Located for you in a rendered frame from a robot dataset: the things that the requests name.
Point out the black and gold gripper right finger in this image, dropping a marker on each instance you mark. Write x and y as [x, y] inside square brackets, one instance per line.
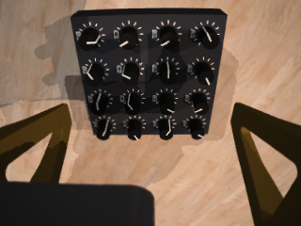
[267, 205]

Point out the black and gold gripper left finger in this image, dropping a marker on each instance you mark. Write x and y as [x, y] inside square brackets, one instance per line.
[18, 137]

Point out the black knob box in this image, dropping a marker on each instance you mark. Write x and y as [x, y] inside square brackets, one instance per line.
[146, 98]

